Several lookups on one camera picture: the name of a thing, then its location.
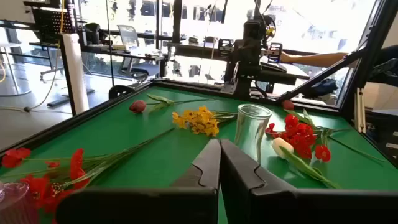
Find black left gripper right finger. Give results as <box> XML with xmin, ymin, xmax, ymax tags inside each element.
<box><xmin>220</xmin><ymin>138</ymin><xmax>398</xmax><ymax>224</ymax></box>

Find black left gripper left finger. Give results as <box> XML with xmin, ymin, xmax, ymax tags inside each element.
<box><xmin>55</xmin><ymin>138</ymin><xmax>222</xmax><ymax>224</ymax></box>

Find yellow flower bunch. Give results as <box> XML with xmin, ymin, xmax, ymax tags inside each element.
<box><xmin>171</xmin><ymin>105</ymin><xmax>239</xmax><ymax>138</ymax></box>

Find red tulip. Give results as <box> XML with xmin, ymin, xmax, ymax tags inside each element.
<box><xmin>282</xmin><ymin>99</ymin><xmax>388</xmax><ymax>163</ymax></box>
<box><xmin>129</xmin><ymin>93</ymin><xmax>218</xmax><ymax>114</ymax></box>

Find white tulip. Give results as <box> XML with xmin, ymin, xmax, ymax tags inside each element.
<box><xmin>271</xmin><ymin>136</ymin><xmax>342</xmax><ymax>190</ymax></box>

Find red flower bunch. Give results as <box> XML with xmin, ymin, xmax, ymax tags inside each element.
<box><xmin>265</xmin><ymin>114</ymin><xmax>354</xmax><ymax>163</ymax></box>
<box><xmin>0</xmin><ymin>126</ymin><xmax>175</xmax><ymax>218</ymax></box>

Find clear glass vase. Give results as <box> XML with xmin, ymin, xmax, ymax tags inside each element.
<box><xmin>233</xmin><ymin>103</ymin><xmax>273</xmax><ymax>164</ymax></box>

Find pink glass vase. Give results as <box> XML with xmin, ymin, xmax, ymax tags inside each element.
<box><xmin>0</xmin><ymin>181</ymin><xmax>40</xmax><ymax>224</ymax></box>

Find person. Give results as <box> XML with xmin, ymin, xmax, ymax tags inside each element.
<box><xmin>279</xmin><ymin>44</ymin><xmax>398</xmax><ymax>88</ymax></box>

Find black drawer unit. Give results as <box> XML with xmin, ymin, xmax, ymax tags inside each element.
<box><xmin>366</xmin><ymin>108</ymin><xmax>398</xmax><ymax>169</ymax></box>

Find long black desk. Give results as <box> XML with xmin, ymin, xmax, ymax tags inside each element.
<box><xmin>79</xmin><ymin>43</ymin><xmax>165</xmax><ymax>63</ymax></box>

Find grey office chair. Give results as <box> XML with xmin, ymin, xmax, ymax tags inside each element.
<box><xmin>116</xmin><ymin>24</ymin><xmax>159</xmax><ymax>85</ymax></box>

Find white pole stand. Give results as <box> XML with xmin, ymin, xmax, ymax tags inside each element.
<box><xmin>60</xmin><ymin>32</ymin><xmax>90</xmax><ymax>116</ymax></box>

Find black pegboard panel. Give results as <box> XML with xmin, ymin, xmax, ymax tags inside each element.
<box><xmin>32</xmin><ymin>7</ymin><xmax>77</xmax><ymax>44</ymax></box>

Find black upright frame post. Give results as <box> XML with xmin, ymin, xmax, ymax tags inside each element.
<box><xmin>338</xmin><ymin>0</ymin><xmax>398</xmax><ymax>116</ymax></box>

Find silver frame bracket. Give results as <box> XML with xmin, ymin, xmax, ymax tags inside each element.
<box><xmin>355</xmin><ymin>88</ymin><xmax>366</xmax><ymax>134</ymax></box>

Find yellow hanging cable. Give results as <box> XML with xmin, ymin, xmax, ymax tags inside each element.
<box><xmin>23</xmin><ymin>0</ymin><xmax>68</xmax><ymax>113</ymax></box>

